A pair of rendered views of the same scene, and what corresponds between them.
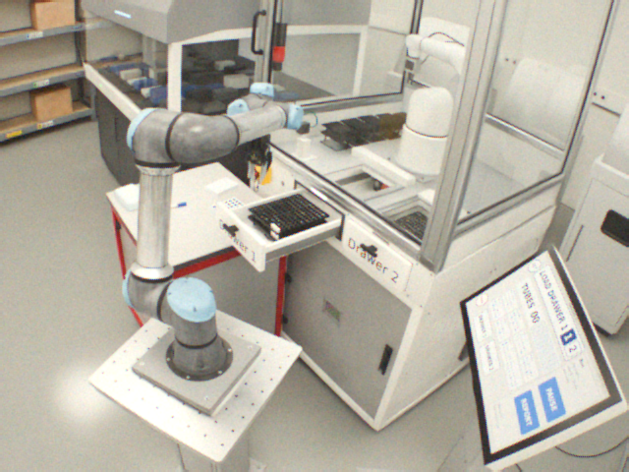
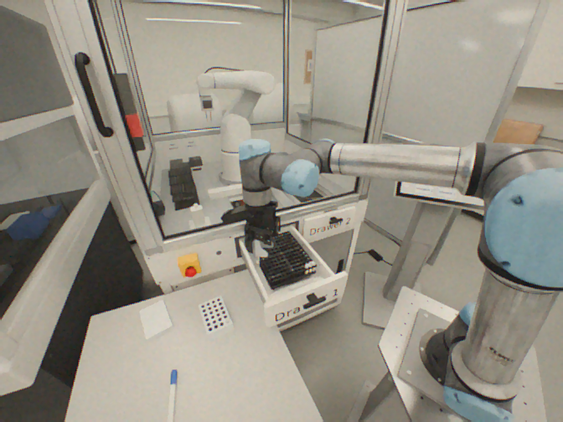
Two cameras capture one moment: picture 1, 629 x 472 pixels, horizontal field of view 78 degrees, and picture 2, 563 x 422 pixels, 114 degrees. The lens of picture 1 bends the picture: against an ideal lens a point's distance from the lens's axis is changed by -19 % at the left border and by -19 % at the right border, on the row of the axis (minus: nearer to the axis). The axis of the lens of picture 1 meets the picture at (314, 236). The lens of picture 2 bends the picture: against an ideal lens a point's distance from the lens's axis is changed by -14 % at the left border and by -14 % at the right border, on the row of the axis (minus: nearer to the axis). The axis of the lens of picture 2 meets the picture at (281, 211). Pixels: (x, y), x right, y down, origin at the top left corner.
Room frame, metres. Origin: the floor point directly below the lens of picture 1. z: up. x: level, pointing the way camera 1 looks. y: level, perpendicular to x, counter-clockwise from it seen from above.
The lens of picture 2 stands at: (1.23, 0.67, 1.47)
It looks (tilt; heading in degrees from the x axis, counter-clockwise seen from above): 32 degrees down; 288
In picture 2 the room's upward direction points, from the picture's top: straight up
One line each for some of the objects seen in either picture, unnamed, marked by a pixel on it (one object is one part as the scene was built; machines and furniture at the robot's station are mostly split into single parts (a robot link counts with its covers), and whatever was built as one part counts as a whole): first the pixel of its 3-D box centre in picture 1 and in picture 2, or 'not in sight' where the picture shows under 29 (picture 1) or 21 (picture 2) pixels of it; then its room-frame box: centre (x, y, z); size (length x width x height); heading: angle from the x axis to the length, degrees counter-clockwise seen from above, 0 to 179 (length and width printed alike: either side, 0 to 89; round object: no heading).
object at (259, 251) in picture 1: (239, 234); (307, 299); (1.28, 0.25, 0.87); 0.29 x 0.02 x 0.11; 42
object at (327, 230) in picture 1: (290, 219); (280, 258); (1.42, 0.09, 0.86); 0.40 x 0.26 x 0.06; 132
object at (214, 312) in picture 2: (228, 209); (215, 316); (1.57, 0.35, 0.78); 0.12 x 0.08 x 0.04; 138
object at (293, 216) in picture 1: (288, 219); (281, 259); (1.42, 0.10, 0.87); 0.22 x 0.18 x 0.06; 132
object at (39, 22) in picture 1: (52, 13); not in sight; (4.19, 2.88, 1.22); 0.41 x 0.32 x 0.28; 139
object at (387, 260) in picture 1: (374, 255); (330, 222); (1.27, -0.20, 0.87); 0.29 x 0.02 x 0.11; 42
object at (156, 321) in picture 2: (221, 186); (156, 319); (1.77, 0.42, 0.77); 0.13 x 0.09 x 0.02; 145
